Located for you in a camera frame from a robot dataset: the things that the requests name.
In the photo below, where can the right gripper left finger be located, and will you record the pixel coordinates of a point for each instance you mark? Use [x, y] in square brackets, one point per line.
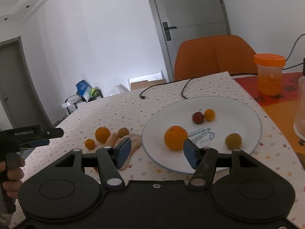
[110, 160]

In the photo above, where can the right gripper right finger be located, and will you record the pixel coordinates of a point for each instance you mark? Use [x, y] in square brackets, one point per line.
[203, 161]

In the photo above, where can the small orange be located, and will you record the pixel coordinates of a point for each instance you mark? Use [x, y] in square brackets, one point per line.
[90, 144]

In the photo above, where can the large orange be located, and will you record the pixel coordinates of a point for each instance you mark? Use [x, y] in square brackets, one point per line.
[174, 138]
[102, 134]

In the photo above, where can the person's left hand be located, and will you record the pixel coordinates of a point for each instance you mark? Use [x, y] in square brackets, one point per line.
[12, 185]

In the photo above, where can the large orange on table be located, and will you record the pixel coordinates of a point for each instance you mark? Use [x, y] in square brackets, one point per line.
[102, 134]

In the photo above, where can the green-brown fruit on table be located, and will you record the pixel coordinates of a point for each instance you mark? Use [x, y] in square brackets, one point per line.
[122, 132]

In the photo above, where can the green-brown round fruit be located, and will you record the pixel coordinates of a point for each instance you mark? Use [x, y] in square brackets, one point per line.
[233, 141]

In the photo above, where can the grey door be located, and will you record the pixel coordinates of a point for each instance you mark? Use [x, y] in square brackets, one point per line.
[18, 95]
[193, 19]

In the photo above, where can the dark red small fruit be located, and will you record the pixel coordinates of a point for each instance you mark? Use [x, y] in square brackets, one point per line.
[198, 118]

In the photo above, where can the small orange kumquat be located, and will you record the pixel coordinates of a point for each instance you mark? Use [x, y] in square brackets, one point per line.
[209, 115]

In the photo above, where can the white round plate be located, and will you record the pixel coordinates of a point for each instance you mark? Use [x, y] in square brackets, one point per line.
[232, 116]

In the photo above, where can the dotted white tablecloth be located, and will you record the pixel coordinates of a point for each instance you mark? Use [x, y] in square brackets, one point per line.
[132, 112]

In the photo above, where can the black metal shelf rack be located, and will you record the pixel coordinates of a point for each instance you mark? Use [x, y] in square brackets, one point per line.
[73, 102]

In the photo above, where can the white plastic bag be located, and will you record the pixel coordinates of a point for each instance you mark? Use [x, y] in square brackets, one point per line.
[118, 89]

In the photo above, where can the blue plastic bag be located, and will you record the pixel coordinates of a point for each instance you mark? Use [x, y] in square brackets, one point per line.
[81, 87]

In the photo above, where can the brown cardboard sheet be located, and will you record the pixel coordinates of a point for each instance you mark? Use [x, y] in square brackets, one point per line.
[145, 84]

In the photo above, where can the orange red table mat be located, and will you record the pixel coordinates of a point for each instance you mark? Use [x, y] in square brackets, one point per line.
[281, 108]

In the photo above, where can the white framed board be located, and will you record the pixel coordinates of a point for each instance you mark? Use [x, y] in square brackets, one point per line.
[149, 77]

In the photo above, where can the clear glass cup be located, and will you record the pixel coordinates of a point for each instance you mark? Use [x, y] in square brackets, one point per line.
[299, 118]

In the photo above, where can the orange chair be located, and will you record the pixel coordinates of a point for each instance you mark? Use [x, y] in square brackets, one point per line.
[205, 56]

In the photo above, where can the orange lidded plastic cup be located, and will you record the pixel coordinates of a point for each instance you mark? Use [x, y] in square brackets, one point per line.
[270, 67]

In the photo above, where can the black door handle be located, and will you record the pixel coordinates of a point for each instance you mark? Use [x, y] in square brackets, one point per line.
[167, 29]

